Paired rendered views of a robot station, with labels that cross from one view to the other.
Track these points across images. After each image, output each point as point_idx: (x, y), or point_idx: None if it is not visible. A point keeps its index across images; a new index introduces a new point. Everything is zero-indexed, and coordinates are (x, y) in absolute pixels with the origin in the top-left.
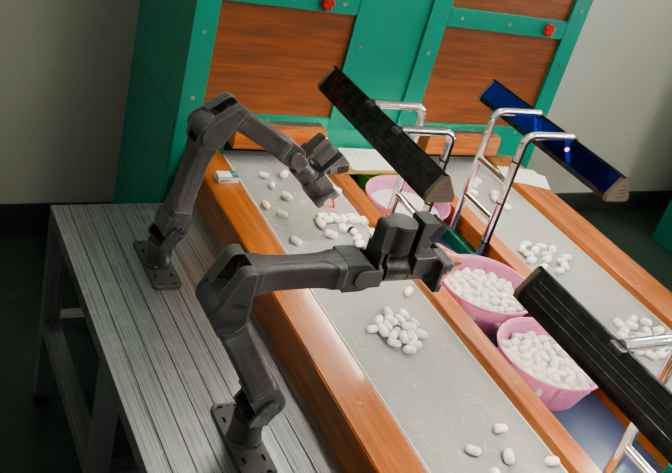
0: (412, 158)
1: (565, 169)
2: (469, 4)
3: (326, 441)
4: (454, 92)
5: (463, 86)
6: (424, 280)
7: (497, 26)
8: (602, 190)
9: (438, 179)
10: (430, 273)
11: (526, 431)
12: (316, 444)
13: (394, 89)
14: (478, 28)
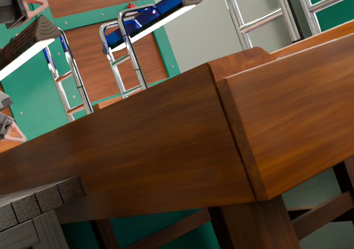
0: (23, 35)
1: (160, 20)
2: (65, 13)
3: (28, 188)
4: (98, 73)
5: (101, 67)
6: (16, 18)
7: (94, 19)
8: (180, 1)
9: (37, 21)
10: (12, 5)
11: None
12: (19, 191)
13: (52, 88)
14: (82, 25)
